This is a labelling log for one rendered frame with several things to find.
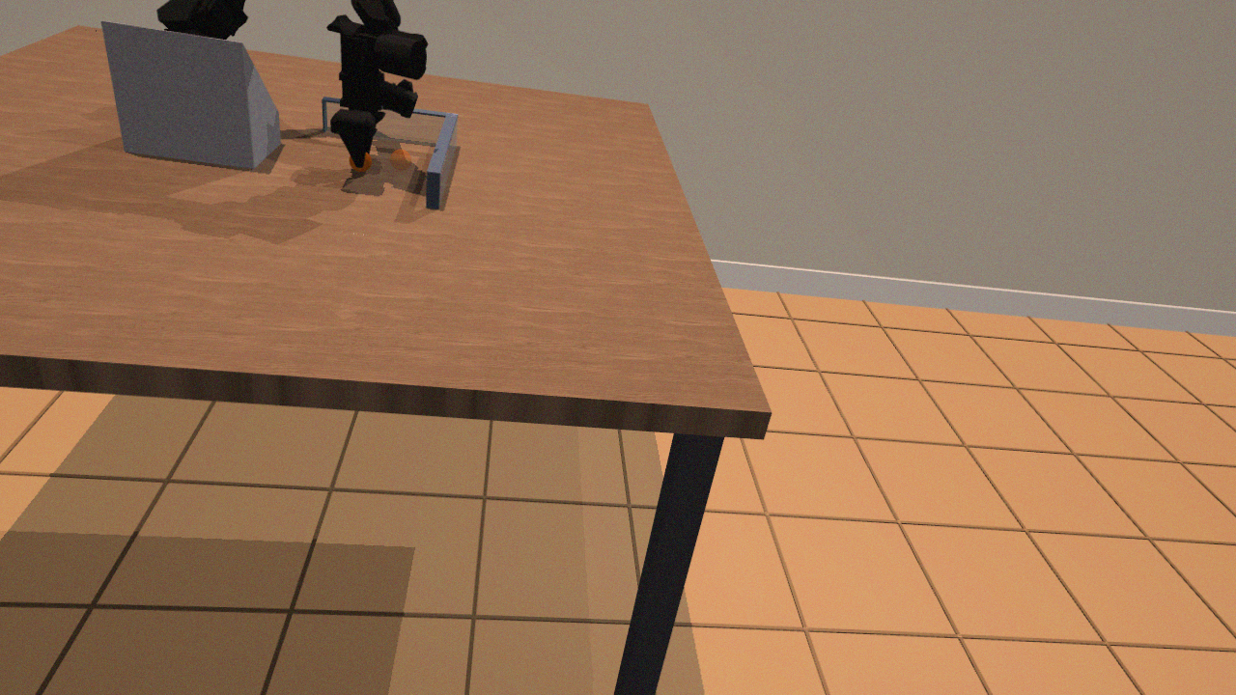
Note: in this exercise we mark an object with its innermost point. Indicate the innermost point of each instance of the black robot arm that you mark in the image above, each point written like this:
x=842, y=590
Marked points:
x=376, y=44

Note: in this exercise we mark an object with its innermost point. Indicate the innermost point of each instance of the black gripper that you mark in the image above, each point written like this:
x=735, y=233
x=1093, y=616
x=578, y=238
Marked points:
x=356, y=126

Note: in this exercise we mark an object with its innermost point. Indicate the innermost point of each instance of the clear glass corner walls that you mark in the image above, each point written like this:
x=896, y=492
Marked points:
x=418, y=129

